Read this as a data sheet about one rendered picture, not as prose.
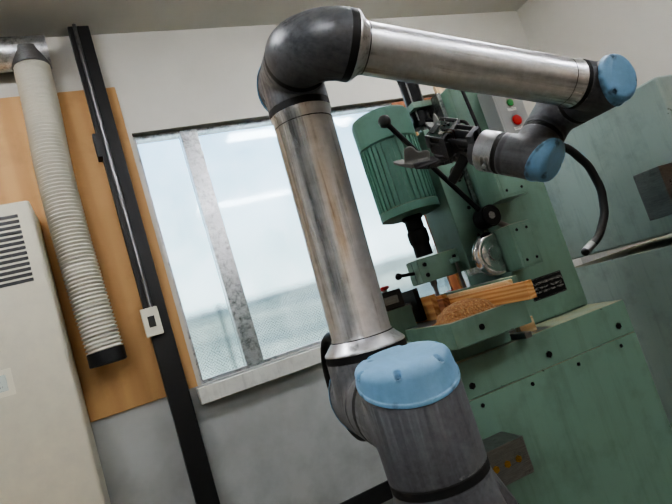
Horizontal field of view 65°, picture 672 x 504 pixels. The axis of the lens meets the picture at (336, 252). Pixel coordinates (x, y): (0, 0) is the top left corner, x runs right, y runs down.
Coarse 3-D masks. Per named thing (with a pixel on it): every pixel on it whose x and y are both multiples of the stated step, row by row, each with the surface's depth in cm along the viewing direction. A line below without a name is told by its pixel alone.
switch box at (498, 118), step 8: (480, 96) 152; (488, 96) 149; (496, 96) 148; (480, 104) 153; (488, 104) 150; (496, 104) 148; (504, 104) 148; (520, 104) 150; (488, 112) 151; (496, 112) 148; (504, 112) 148; (512, 112) 149; (520, 112) 150; (488, 120) 152; (496, 120) 149; (504, 120) 147; (512, 120) 148; (496, 128) 149; (504, 128) 147; (512, 128) 148
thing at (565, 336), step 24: (576, 312) 143; (600, 312) 138; (624, 312) 140; (552, 336) 132; (576, 336) 134; (600, 336) 136; (480, 360) 124; (504, 360) 126; (528, 360) 128; (552, 360) 130; (480, 384) 123; (504, 384) 125
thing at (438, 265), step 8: (432, 256) 147; (440, 256) 148; (448, 256) 149; (456, 256) 149; (408, 264) 150; (416, 264) 146; (424, 264) 145; (432, 264) 147; (440, 264) 147; (448, 264) 148; (416, 272) 147; (424, 272) 145; (432, 272) 146; (440, 272) 147; (448, 272) 148; (456, 272) 148; (416, 280) 148; (424, 280) 145; (432, 280) 146
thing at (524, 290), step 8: (528, 280) 113; (496, 288) 122; (504, 288) 119; (512, 288) 116; (520, 288) 114; (528, 288) 112; (464, 296) 135; (472, 296) 132; (480, 296) 128; (488, 296) 125; (496, 296) 123; (504, 296) 120; (512, 296) 117; (520, 296) 115; (528, 296) 112; (536, 296) 113; (496, 304) 123
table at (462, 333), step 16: (512, 304) 121; (432, 320) 139; (464, 320) 116; (480, 320) 117; (496, 320) 119; (512, 320) 120; (528, 320) 121; (416, 336) 131; (432, 336) 123; (448, 336) 117; (464, 336) 115; (480, 336) 117
